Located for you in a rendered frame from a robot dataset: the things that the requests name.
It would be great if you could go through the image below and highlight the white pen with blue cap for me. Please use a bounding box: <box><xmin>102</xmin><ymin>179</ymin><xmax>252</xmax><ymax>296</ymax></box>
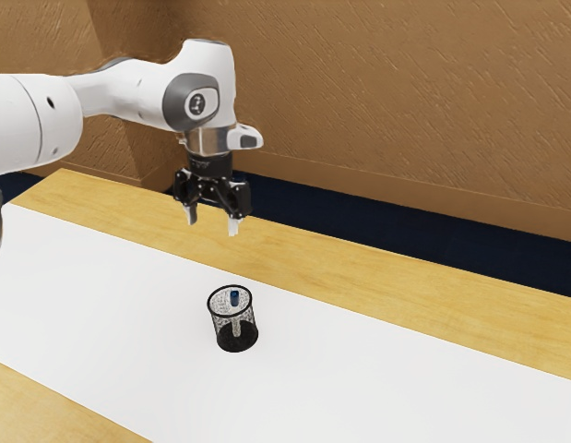
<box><xmin>229</xmin><ymin>288</ymin><xmax>242</xmax><ymax>339</ymax></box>

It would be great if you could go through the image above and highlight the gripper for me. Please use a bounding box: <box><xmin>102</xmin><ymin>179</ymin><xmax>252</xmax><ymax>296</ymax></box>
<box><xmin>172</xmin><ymin>152</ymin><xmax>253</xmax><ymax>238</ymax></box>

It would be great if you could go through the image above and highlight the black mesh pen holder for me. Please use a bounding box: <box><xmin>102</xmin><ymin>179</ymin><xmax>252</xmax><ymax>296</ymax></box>
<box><xmin>207</xmin><ymin>285</ymin><xmax>260</xmax><ymax>353</ymax></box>

